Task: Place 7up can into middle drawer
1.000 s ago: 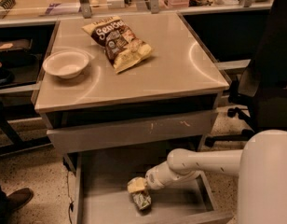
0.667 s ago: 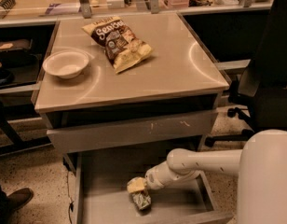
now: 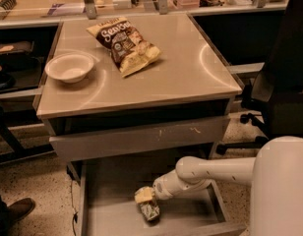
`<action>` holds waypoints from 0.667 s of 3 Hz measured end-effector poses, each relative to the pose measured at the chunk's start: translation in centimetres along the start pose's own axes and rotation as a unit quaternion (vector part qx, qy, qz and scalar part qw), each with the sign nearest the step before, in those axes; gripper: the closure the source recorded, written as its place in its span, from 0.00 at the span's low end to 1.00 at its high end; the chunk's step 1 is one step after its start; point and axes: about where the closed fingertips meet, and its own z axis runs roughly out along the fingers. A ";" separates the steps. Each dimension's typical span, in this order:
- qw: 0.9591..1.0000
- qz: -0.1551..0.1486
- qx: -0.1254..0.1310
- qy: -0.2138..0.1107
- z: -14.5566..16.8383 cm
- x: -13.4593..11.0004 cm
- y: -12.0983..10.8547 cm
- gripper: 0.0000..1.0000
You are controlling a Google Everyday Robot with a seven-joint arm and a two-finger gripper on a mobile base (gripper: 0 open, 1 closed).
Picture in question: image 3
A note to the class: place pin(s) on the grey drawer cabinet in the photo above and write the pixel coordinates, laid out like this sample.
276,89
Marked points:
187,82

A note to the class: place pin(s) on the white paper bowl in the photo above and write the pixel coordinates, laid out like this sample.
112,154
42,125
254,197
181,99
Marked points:
69,68

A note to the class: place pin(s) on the black spiral object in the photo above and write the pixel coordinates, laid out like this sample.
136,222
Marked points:
6,6

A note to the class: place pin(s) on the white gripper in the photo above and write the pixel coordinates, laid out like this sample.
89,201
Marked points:
160,189

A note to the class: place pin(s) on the closed top drawer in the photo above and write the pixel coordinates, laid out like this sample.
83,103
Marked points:
90,145

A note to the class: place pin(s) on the open middle drawer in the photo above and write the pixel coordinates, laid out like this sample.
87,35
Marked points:
108,207

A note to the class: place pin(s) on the green 7up soda can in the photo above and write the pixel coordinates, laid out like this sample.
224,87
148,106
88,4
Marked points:
150,210

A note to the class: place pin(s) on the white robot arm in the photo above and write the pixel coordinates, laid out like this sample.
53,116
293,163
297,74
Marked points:
274,176

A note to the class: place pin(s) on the brown and yellow chip bag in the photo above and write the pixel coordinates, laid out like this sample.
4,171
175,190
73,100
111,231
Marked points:
130,52

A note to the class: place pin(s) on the metal desk post left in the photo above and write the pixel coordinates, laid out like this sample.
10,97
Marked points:
90,9

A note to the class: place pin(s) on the black office chair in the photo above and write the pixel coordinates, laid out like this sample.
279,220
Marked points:
275,98

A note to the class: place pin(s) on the purple and white paper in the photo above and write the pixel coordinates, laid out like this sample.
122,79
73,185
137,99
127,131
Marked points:
65,9

